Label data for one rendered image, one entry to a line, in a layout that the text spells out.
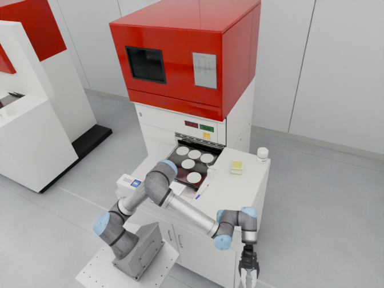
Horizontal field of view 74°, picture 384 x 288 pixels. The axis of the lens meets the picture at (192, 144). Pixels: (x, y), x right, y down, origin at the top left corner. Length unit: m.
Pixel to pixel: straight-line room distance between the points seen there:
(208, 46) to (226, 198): 0.90
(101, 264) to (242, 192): 0.93
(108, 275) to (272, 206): 1.77
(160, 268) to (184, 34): 1.33
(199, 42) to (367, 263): 2.23
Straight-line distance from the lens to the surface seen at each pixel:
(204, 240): 1.77
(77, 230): 2.97
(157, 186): 1.15
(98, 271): 1.68
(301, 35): 3.00
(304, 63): 3.09
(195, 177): 1.81
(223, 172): 1.75
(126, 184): 1.80
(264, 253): 2.53
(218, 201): 1.59
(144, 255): 1.51
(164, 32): 1.65
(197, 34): 1.54
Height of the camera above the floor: 2.24
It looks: 40 degrees down
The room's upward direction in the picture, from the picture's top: 6 degrees counter-clockwise
